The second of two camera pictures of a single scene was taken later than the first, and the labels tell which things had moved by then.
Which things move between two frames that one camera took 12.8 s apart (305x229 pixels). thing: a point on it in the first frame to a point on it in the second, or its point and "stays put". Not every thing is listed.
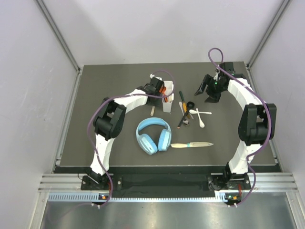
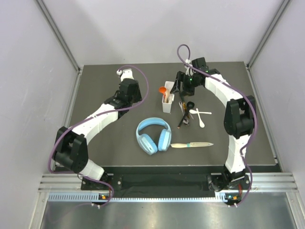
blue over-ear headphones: (147, 143) stays put
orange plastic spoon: (162, 89) stays put
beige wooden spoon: (152, 110) to (167, 93)
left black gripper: (156, 103) to (137, 98)
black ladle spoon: (190, 105) stays put
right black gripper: (213, 98) to (181, 77)
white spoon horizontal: (193, 111) stays put
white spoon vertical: (201, 124) stays put
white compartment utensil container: (167, 106) stays put
